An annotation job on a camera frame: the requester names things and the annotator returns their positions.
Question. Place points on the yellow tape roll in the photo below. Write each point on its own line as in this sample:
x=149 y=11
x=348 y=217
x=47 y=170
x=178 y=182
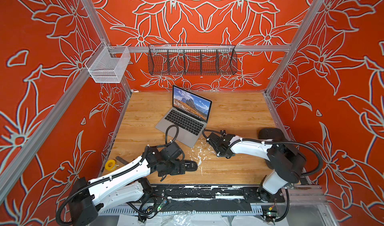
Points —
x=110 y=165

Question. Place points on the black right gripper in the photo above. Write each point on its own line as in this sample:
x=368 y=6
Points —
x=219 y=154

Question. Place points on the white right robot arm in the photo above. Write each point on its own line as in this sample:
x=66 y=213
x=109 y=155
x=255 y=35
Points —
x=286 y=160

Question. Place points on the black wireless mouse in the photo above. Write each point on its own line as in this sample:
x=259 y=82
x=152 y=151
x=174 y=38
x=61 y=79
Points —
x=190 y=166

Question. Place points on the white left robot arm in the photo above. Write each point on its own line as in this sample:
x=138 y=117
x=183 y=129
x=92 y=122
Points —
x=126 y=185

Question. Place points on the white wire basket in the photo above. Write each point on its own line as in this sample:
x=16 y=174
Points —
x=108 y=64

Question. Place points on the silver open laptop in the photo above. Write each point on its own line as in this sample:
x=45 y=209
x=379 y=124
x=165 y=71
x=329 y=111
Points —
x=190 y=112

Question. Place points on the grey metal hex key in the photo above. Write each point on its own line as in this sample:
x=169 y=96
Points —
x=121 y=160

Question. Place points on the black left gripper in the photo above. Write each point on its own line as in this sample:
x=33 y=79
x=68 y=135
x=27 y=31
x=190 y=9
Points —
x=178 y=170

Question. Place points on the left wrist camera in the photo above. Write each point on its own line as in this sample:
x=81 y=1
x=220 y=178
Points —
x=171 y=152

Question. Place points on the black wire basket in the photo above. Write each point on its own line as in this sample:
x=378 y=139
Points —
x=181 y=59

